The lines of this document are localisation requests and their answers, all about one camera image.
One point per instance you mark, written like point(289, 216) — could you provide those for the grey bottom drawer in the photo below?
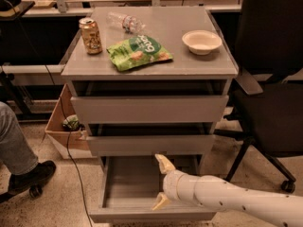
point(130, 185)

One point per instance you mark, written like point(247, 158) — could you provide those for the black shoe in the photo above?
point(18, 184)

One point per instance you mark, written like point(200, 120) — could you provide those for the grey top drawer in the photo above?
point(148, 109)

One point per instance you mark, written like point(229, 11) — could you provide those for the cardboard box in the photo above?
point(67, 143)

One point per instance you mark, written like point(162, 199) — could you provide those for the grey drawer cabinet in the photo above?
point(185, 75)

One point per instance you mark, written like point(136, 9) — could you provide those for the green chip bag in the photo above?
point(137, 51)

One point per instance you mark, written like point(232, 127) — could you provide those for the white paper bowl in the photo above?
point(202, 42)

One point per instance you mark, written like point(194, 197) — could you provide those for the person leg in jeans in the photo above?
point(15, 152)

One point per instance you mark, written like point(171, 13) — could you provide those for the black chair caster left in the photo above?
point(35, 191)

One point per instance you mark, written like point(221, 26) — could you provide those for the black office chair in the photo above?
point(268, 49)

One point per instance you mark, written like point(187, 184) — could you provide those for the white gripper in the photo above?
point(171, 186)

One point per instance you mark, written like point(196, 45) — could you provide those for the clear plastic water bottle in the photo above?
point(124, 22)

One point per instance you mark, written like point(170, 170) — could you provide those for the grey drawer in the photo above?
point(130, 185)
point(149, 145)
point(148, 109)

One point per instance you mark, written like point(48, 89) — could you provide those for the grey middle drawer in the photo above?
point(149, 145)

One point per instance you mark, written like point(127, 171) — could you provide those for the green item in box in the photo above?
point(71, 123)

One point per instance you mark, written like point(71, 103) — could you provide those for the gold soda can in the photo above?
point(90, 35)

